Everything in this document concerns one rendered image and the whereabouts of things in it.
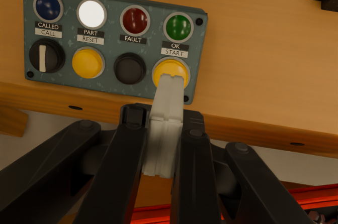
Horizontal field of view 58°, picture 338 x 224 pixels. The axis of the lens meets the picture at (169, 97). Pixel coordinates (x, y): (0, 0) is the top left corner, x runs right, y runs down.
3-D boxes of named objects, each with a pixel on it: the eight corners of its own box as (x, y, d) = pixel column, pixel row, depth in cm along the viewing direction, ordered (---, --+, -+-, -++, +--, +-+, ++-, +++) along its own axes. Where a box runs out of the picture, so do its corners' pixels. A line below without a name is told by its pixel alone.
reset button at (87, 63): (102, 78, 26) (98, 82, 25) (74, 73, 26) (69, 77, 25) (104, 50, 25) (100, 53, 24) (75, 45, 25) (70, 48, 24)
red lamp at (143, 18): (147, 37, 25) (146, 29, 23) (120, 33, 25) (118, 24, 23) (151, 17, 25) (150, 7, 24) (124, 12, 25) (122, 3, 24)
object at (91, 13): (104, 30, 25) (101, 22, 23) (78, 26, 25) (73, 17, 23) (109, 10, 25) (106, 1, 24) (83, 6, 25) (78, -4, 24)
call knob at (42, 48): (63, 73, 26) (57, 76, 25) (33, 68, 26) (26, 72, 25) (64, 42, 25) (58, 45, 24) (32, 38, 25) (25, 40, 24)
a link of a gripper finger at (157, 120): (156, 178, 14) (140, 176, 14) (166, 116, 21) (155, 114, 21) (166, 119, 13) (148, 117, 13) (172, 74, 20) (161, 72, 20)
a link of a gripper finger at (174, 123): (166, 119, 13) (183, 122, 13) (172, 74, 20) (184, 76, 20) (156, 178, 14) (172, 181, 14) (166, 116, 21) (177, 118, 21)
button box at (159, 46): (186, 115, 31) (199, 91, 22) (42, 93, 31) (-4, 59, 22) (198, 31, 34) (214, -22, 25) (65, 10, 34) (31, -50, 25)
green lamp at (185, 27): (189, 43, 25) (191, 36, 23) (162, 39, 25) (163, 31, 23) (192, 23, 25) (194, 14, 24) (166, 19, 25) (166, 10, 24)
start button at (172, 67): (185, 93, 26) (185, 98, 25) (152, 88, 26) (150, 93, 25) (190, 61, 25) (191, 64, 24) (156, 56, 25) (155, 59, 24)
